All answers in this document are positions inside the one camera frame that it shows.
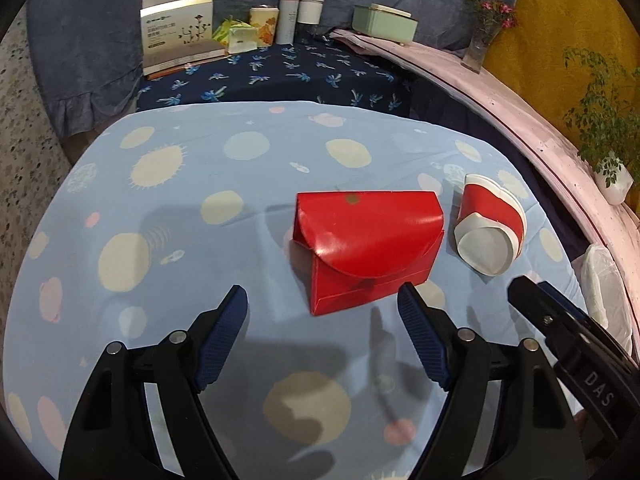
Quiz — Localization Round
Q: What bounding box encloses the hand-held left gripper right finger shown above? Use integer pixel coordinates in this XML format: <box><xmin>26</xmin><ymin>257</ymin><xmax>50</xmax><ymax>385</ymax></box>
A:
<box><xmin>396</xmin><ymin>281</ymin><xmax>587</xmax><ymax>480</ymax></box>

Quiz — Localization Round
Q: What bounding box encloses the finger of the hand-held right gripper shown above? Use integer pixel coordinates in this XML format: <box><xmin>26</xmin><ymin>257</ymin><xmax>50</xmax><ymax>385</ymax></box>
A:
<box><xmin>537</xmin><ymin>281</ymin><xmax>628</xmax><ymax>358</ymax></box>
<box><xmin>507</xmin><ymin>275</ymin><xmax>583</xmax><ymax>367</ymax></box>

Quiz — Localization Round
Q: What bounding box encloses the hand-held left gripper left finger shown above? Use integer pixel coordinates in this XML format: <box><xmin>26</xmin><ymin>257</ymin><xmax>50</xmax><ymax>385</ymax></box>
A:
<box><xmin>59</xmin><ymin>284</ymin><xmax>249</xmax><ymax>480</ymax></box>

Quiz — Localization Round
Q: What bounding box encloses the white plastic bag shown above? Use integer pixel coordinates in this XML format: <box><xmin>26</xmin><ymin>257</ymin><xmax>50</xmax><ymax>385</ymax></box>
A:
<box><xmin>574</xmin><ymin>244</ymin><xmax>632</xmax><ymax>348</ymax></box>

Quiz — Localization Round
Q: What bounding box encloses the red paper cup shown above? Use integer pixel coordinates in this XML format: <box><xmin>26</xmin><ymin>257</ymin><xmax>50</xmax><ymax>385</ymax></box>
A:
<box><xmin>453</xmin><ymin>172</ymin><xmax>527</xmax><ymax>277</ymax></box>

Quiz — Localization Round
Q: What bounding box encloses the red paper box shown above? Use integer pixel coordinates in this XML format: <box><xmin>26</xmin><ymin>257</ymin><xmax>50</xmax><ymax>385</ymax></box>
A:
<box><xmin>291</xmin><ymin>189</ymin><xmax>446</xmax><ymax>317</ymax></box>

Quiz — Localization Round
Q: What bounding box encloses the blue printed tablecloth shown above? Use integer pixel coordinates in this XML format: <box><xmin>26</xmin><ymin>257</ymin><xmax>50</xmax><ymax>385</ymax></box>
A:
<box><xmin>0</xmin><ymin>100</ymin><xmax>592</xmax><ymax>480</ymax></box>

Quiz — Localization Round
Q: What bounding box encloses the green plant in white pot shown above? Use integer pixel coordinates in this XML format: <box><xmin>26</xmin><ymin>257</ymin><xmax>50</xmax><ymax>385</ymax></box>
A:
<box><xmin>561</xmin><ymin>47</ymin><xmax>640</xmax><ymax>207</ymax></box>

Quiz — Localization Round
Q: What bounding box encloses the pink cloth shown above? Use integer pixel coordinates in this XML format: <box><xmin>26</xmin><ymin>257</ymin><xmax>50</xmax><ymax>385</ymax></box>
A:
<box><xmin>327</xmin><ymin>29</ymin><xmax>640</xmax><ymax>283</ymax></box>

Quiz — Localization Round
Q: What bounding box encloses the dark purple cloth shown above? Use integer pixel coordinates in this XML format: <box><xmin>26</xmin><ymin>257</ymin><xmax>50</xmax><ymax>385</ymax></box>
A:
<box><xmin>407</xmin><ymin>72</ymin><xmax>588</xmax><ymax>263</ymax></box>

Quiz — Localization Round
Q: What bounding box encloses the navy printed cloth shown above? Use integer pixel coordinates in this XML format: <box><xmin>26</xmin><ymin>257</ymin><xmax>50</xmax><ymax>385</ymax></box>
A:
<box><xmin>135</xmin><ymin>41</ymin><xmax>417</xmax><ymax>122</ymax></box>

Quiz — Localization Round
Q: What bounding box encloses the glass vase with pink flowers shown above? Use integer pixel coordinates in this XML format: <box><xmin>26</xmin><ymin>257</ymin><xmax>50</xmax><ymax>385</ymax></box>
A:
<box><xmin>460</xmin><ymin>0</ymin><xmax>519</xmax><ymax>74</ymax></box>

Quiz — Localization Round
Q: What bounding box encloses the yellow cloth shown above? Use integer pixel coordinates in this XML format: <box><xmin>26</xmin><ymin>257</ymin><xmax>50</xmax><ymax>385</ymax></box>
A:
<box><xmin>479</xmin><ymin>0</ymin><xmax>640</xmax><ymax>161</ymax></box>

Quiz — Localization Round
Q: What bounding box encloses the green packet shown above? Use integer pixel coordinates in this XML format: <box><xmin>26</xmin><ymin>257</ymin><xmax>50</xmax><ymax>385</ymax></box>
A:
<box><xmin>212</xmin><ymin>16</ymin><xmax>259</xmax><ymax>56</ymax></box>

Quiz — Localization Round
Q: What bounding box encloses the white floral gift box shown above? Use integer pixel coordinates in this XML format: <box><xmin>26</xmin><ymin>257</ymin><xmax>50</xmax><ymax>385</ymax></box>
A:
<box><xmin>139</xmin><ymin>0</ymin><xmax>227</xmax><ymax>80</ymax></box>

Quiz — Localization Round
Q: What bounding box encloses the yellow floral tin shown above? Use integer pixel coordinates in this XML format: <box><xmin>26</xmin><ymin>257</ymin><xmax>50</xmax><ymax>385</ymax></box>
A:
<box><xmin>249</xmin><ymin>6</ymin><xmax>279</xmax><ymax>48</ymax></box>

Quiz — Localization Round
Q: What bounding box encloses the green tissue box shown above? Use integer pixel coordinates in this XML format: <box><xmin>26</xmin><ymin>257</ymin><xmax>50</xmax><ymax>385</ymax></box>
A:
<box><xmin>351</xmin><ymin>3</ymin><xmax>419</xmax><ymax>46</ymax></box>

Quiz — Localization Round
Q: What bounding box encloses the white tube bottle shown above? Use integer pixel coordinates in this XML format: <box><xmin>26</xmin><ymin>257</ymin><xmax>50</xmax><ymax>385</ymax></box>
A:
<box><xmin>276</xmin><ymin>0</ymin><xmax>300</xmax><ymax>46</ymax></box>

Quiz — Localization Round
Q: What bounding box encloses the white jar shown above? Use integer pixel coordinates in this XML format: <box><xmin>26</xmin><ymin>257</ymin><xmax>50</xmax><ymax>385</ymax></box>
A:
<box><xmin>298</xmin><ymin>0</ymin><xmax>326</xmax><ymax>27</ymax></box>

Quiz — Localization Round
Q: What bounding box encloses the blue-grey blanket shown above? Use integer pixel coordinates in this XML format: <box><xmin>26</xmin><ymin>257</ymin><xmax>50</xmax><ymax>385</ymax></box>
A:
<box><xmin>25</xmin><ymin>0</ymin><xmax>525</xmax><ymax>137</ymax></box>

